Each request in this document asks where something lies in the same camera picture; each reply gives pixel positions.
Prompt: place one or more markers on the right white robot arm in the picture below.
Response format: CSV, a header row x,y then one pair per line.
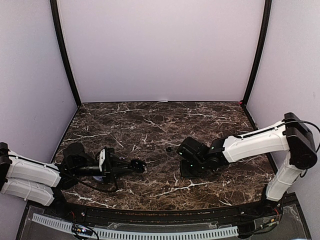
x,y
290,135

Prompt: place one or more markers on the white slotted cable duct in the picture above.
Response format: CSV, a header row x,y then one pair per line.
x,y
136,232

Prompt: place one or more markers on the left black frame post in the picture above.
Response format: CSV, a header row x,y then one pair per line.
x,y
63,51

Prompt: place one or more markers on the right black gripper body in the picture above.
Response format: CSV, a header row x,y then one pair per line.
x,y
194,170

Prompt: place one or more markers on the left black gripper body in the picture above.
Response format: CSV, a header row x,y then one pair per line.
x,y
106,170

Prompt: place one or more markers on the black earbud charging case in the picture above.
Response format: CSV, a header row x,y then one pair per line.
x,y
138,166

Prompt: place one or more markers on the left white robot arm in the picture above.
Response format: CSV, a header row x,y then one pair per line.
x,y
42,182

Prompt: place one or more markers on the black frame post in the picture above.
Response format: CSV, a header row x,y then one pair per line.
x,y
63,51
258,52

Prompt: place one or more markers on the purple charging case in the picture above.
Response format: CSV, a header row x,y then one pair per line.
x,y
98,179

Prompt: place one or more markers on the right black frame post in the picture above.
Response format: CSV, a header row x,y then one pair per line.
x,y
258,52

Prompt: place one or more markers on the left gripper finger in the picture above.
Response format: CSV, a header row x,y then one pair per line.
x,y
120,172
120,163

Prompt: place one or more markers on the black earbud near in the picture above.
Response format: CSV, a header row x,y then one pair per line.
x,y
169,149

